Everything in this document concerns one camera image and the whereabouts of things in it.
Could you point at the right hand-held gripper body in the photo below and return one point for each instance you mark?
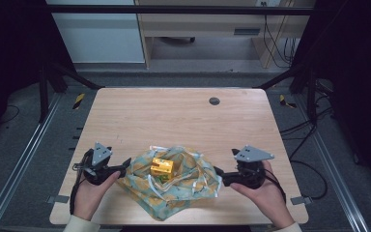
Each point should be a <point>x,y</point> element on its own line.
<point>251,174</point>

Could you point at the teal orange-print cloth bag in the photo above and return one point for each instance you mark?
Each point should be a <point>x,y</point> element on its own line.
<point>180,193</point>

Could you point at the black frame post with brace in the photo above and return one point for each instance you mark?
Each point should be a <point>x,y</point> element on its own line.
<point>311,96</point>
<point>44,96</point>

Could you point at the dark curtain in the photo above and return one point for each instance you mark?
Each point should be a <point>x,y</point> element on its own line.
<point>9,48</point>
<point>357,80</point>

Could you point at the grey table edge bracket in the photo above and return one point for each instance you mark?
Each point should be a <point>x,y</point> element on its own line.
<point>58,199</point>
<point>301,200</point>

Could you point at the grey desk label plate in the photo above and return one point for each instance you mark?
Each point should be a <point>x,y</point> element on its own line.
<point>246,32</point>

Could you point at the yellow box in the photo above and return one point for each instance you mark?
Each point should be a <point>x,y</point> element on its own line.
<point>162,167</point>

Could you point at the person's right hand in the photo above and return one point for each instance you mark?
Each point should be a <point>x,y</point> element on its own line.
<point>270,201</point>

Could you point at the person's left hand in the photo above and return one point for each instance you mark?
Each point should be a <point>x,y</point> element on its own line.
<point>88,198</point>

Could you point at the black horizontal frame bar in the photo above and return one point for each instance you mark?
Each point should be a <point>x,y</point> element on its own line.
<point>174,9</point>

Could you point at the grey round table grommet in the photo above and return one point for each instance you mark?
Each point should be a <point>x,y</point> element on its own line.
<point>214,101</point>

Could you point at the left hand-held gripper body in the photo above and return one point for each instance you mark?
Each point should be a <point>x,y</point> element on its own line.
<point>98,172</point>

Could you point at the white cabinet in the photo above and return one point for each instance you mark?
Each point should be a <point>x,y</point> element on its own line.
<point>99,38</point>

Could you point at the yellow black tape strip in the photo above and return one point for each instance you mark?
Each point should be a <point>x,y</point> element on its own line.
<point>79,100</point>
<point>284,101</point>

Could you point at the aluminium floor rail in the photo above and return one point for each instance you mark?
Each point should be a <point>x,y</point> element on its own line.
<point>19,167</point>
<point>335,180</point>

